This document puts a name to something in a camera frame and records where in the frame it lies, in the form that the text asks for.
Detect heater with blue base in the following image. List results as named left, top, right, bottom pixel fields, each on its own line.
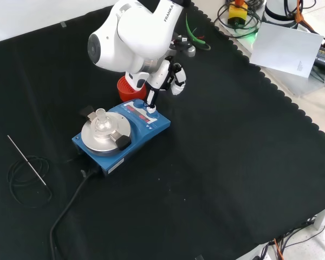
left=71, top=97, right=171, bottom=177

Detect thin metal probe rod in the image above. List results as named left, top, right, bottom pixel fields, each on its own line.
left=7, top=134, right=48, bottom=187

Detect green cable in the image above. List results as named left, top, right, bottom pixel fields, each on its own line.
left=185, top=13, right=212, bottom=51

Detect thick black power cable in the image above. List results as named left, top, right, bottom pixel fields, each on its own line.
left=49, top=168, right=101, bottom=260

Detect black bench cloth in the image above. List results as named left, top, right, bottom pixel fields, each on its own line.
left=0, top=0, right=325, bottom=260

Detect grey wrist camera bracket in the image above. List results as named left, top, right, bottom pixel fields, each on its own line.
left=168, top=34, right=197, bottom=58

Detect yellow stop button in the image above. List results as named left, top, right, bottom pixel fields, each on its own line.
left=228, top=0, right=249, bottom=27

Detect orange cable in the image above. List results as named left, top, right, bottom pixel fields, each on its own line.
left=291, top=0, right=318, bottom=35

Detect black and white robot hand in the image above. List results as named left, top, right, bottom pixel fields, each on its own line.
left=124, top=57, right=187, bottom=114

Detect pale paper board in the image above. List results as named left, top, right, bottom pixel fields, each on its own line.
left=249, top=22, right=325, bottom=80

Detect clear round-bottom glass flask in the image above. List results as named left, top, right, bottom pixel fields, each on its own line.
left=93, top=108, right=111, bottom=134

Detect thin black coiled cable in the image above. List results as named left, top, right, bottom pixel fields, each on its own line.
left=7, top=155, right=54, bottom=209

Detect white table leg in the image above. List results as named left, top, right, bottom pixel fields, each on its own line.
left=313, top=204, right=325, bottom=231

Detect black cable loops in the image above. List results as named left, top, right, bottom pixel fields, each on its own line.
left=217, top=0, right=262, bottom=39

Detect red ribbed plastic cup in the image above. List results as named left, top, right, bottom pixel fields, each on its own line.
left=116, top=76, right=147, bottom=102

